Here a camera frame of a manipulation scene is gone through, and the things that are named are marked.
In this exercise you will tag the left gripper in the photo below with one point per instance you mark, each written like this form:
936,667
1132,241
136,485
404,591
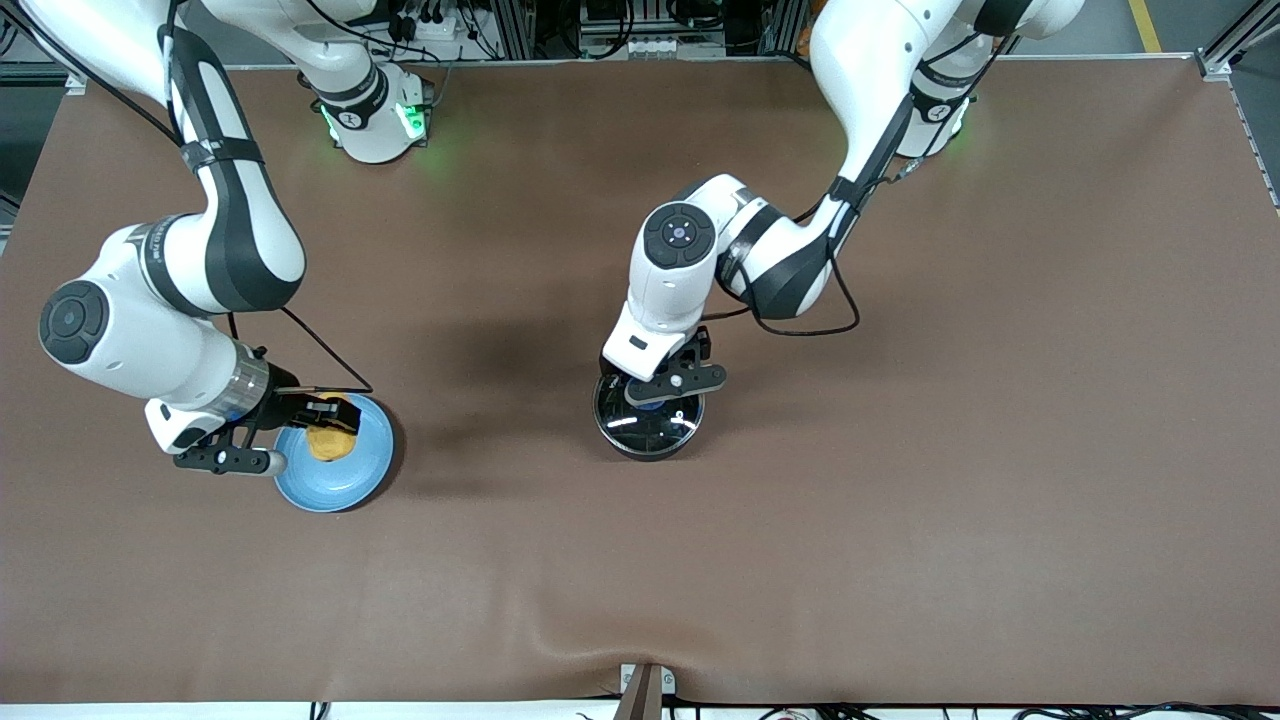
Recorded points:
696,349

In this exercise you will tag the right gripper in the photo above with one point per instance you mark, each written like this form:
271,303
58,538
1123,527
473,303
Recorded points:
283,408

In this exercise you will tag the yellow potato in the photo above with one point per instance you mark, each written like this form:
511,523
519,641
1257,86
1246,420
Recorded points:
330,448

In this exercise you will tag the glass lid with blue knob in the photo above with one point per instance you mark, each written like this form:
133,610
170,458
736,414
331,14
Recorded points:
640,427

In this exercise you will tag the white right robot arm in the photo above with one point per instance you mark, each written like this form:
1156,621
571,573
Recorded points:
120,330

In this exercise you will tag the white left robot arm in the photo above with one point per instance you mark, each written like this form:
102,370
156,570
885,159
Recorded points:
860,60

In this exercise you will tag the blue plate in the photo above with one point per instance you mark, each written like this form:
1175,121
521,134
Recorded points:
340,485

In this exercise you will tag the white power strip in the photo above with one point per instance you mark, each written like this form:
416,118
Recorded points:
655,47

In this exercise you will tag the power strip with black plugs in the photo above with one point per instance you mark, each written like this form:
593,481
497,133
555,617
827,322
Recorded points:
425,30

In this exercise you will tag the metal table clamp bracket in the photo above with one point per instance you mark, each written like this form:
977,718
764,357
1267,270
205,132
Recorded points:
665,680

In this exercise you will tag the aluminium frame post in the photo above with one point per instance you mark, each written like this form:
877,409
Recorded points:
515,30
790,25

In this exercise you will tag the brown bar under bracket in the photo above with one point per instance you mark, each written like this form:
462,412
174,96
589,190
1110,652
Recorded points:
640,700

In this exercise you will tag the aluminium corner frame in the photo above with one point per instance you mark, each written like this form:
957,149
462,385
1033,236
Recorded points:
1225,55

